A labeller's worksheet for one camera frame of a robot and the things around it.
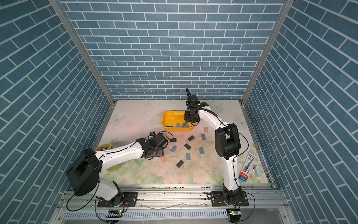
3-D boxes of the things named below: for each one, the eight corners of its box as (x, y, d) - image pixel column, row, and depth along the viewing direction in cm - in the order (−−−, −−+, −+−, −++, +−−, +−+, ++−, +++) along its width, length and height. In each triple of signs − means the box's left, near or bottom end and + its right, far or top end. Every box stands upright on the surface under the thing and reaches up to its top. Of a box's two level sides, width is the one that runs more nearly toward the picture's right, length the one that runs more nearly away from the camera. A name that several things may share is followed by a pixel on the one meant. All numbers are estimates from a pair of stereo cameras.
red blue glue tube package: (237, 178, 83) (238, 177, 82) (248, 152, 94) (250, 150, 93) (245, 182, 82) (246, 181, 80) (255, 155, 93) (257, 154, 91)
